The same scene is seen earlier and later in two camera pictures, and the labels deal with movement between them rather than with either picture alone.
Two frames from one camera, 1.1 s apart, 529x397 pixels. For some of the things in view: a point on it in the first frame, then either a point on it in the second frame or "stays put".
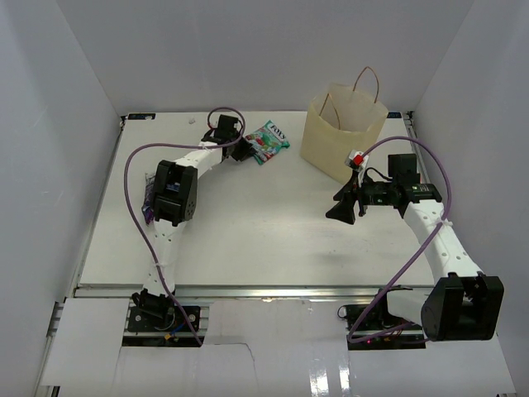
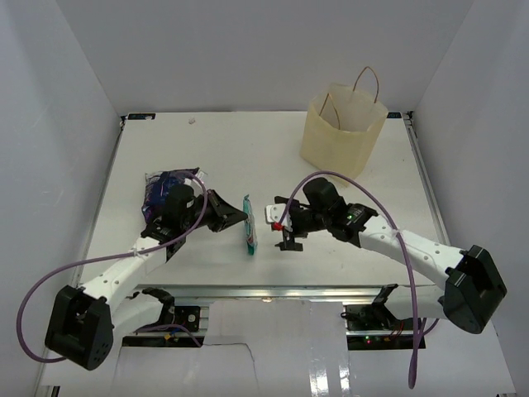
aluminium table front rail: x=249 y=292 stays put
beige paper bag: x=340 y=120 stays put
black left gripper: x=246 y=150 → x=223 y=213
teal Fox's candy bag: x=267 y=141 → x=250 y=226
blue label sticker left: x=140 y=116 stays put
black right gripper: x=349 y=195 → x=288 y=241
